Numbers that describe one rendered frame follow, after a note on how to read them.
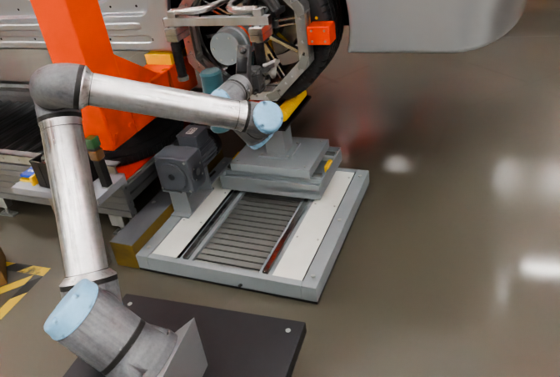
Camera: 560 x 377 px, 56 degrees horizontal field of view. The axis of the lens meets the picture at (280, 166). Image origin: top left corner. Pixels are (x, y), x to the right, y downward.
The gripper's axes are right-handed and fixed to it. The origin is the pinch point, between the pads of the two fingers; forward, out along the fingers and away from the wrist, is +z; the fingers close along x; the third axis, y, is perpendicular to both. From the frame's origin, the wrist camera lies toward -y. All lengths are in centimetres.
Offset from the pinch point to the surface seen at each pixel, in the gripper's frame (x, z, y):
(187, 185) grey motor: -42, -5, 55
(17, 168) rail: -131, -14, 51
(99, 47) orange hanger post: -60, -12, -8
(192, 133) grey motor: -46, 13, 40
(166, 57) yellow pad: -63, 30, 11
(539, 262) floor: 97, 10, 83
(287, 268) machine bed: 8, -24, 75
